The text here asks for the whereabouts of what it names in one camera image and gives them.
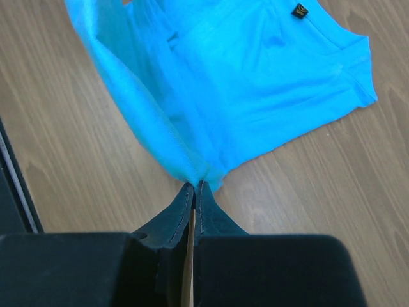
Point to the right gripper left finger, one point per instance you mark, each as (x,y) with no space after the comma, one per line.
(142,268)

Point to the turquoise t shirt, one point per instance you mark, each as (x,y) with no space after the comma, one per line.
(206,86)

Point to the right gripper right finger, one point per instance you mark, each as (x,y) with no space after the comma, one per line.
(234,268)

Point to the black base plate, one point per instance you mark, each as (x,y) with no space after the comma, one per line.
(18,212)

